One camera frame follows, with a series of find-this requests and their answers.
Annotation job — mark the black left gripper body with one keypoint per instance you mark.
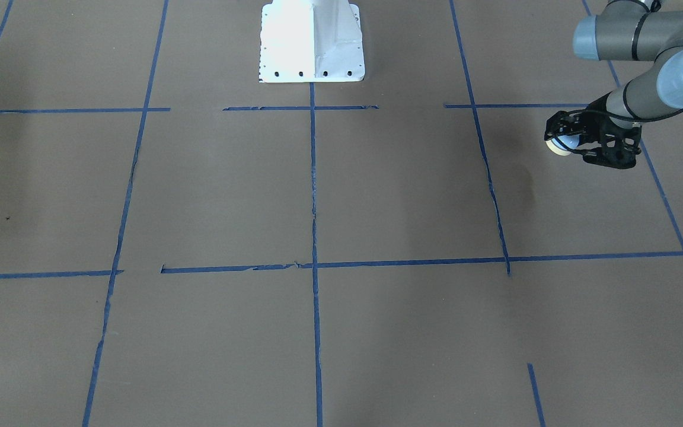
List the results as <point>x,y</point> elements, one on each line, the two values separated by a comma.
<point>591,127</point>

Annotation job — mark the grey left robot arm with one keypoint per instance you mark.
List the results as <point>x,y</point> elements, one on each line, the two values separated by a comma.
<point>639,31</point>

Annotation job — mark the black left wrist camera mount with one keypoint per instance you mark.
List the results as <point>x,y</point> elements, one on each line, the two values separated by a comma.
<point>613,146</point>

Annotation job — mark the white camera stand base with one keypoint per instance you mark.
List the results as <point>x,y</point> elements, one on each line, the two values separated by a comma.
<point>311,41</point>

